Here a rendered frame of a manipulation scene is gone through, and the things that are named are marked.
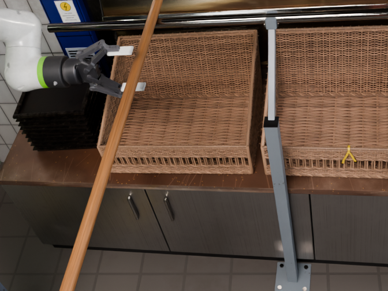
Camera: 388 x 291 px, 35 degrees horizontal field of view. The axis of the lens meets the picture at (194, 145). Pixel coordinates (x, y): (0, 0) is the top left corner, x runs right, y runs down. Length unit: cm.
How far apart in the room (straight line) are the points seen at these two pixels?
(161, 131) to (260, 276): 74
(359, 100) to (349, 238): 51
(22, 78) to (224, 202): 87
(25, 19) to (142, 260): 132
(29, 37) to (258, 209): 102
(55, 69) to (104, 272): 125
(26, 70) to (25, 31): 11
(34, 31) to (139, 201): 82
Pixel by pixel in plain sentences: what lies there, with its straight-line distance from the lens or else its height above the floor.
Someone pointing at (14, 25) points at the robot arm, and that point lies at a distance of 180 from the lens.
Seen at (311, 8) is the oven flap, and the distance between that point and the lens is 220.
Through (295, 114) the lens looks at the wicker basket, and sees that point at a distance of 232.
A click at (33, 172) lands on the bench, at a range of 245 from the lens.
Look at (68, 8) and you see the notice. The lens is 243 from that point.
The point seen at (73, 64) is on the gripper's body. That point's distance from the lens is 176.
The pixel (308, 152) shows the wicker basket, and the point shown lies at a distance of 204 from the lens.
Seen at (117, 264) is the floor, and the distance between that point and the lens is 278.
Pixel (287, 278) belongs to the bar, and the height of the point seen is 4.
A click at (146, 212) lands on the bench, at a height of 39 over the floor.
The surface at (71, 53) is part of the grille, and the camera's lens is 258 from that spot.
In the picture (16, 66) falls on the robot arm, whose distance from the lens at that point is 182.
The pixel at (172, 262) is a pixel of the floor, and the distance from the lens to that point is 271.
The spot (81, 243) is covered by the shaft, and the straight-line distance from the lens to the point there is 137.
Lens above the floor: 227
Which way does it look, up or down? 47 degrees down
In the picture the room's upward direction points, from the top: 16 degrees counter-clockwise
